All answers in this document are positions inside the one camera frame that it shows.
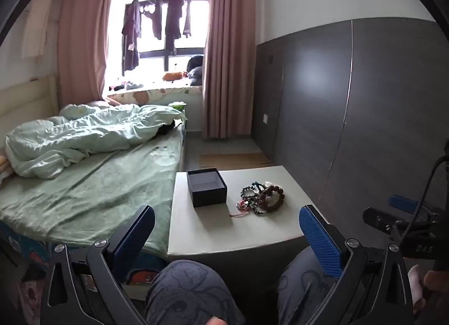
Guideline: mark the person's right leg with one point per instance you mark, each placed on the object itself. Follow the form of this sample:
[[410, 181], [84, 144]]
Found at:
[[301, 286]]

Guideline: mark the pink pillow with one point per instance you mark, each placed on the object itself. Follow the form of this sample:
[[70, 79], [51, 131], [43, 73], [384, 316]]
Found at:
[[98, 103]]

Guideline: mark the cardboard sheet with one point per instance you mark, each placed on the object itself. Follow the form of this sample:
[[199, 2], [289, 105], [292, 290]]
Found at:
[[231, 160]]

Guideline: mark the light green duvet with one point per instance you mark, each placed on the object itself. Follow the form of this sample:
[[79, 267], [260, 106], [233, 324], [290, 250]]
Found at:
[[87, 139]]

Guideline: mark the black jewelry box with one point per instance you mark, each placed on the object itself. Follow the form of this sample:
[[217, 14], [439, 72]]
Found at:
[[210, 198]]

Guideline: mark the person's knees in grey trousers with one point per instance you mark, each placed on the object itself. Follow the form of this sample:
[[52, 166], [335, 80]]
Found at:
[[189, 293]]

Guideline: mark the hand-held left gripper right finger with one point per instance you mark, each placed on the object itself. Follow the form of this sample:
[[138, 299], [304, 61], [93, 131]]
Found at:
[[321, 241]]

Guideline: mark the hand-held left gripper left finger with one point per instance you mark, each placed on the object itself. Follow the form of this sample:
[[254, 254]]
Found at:
[[135, 241]]

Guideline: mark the dark hanging top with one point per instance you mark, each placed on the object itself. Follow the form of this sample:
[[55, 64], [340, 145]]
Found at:
[[156, 21]]

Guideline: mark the beige headboard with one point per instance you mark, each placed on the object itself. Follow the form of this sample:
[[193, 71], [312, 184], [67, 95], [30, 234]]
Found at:
[[24, 100]]

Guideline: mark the pink curtain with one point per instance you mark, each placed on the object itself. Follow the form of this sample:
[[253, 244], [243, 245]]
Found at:
[[82, 44], [228, 48]]

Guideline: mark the green tissue box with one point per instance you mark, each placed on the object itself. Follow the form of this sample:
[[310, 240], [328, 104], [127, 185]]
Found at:
[[177, 105]]

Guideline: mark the white low table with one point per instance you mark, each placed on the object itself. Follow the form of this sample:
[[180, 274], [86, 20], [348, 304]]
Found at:
[[210, 230]]

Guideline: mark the dark hanging garment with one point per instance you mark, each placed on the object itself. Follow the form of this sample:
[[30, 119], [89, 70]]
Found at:
[[187, 20]]

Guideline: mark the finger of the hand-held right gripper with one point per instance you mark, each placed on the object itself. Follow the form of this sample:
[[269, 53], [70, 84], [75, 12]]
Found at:
[[403, 202], [380, 220]]

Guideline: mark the dark hanging trousers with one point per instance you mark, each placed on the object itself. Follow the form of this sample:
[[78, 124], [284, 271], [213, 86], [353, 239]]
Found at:
[[173, 23]]

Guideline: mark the person's right hand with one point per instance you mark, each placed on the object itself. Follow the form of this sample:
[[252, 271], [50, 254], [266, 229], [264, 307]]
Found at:
[[436, 281]]

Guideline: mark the dark framed window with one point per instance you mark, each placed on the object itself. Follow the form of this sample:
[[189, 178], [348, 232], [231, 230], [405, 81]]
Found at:
[[154, 55]]

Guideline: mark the printed window seat cushion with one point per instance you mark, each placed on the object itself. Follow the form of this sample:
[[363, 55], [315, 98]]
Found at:
[[154, 95]]

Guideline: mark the bed with green sheet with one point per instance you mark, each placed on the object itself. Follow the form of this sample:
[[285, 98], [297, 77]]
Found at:
[[98, 198]]

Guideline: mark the orange plush toy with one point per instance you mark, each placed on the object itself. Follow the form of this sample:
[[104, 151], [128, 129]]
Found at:
[[173, 75]]

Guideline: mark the dark pillow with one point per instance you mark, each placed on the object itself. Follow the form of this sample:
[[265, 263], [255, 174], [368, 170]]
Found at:
[[194, 71]]

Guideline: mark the grey wood wall panel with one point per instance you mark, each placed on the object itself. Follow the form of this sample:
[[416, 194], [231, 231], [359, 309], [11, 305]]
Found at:
[[350, 100]]

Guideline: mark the purple hanging shirt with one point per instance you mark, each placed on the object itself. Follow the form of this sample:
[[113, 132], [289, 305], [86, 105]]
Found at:
[[131, 37]]

